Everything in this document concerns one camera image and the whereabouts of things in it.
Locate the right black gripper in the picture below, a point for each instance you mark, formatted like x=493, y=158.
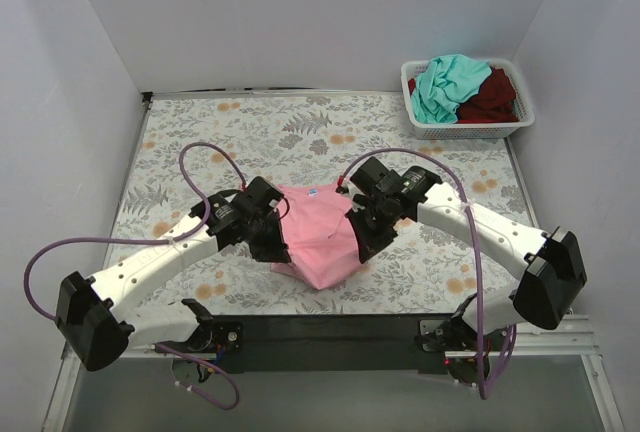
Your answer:
x=372, y=231

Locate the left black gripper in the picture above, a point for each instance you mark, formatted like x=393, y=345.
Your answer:
x=270, y=231

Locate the pink t shirt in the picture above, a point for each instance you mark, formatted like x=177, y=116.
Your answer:
x=322, y=245

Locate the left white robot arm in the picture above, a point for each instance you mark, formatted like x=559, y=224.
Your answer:
x=100, y=316

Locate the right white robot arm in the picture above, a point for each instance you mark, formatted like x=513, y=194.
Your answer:
x=547, y=267

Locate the floral table mat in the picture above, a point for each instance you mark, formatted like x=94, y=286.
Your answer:
x=308, y=141

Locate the white plastic basket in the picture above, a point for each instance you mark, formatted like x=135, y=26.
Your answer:
x=523, y=107

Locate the teal t shirt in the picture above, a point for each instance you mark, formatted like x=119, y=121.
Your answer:
x=448, y=82

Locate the dark red t shirt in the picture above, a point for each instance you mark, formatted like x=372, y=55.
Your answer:
x=494, y=102

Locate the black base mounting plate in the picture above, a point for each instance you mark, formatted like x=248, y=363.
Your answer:
x=294, y=343

